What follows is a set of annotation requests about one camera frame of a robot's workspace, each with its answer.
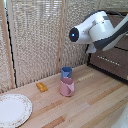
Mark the dark wooden drawer cabinet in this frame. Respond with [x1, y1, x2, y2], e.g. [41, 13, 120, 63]
[86, 13, 128, 82]

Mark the light metal drawer handle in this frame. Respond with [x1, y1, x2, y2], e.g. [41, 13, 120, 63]
[96, 55, 122, 67]

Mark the pink ceramic cup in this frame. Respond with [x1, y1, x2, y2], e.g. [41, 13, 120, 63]
[59, 77, 76, 98]

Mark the wide bamboo blind panel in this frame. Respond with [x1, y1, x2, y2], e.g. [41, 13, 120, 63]
[6, 0, 64, 88]

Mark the yellow block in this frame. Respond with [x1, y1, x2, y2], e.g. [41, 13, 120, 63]
[35, 81, 49, 93]

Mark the white floral rimmed plate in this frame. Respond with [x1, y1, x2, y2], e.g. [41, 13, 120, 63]
[0, 93, 34, 128]

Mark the narrow bamboo blind panel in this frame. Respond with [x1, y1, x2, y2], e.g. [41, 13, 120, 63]
[62, 0, 101, 70]

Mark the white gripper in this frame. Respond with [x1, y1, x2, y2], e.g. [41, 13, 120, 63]
[85, 43, 98, 55]

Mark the blue cup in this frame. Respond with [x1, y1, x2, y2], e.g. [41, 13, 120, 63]
[60, 66, 74, 81]

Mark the white rounded object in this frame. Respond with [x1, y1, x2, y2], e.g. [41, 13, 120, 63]
[110, 102, 128, 128]

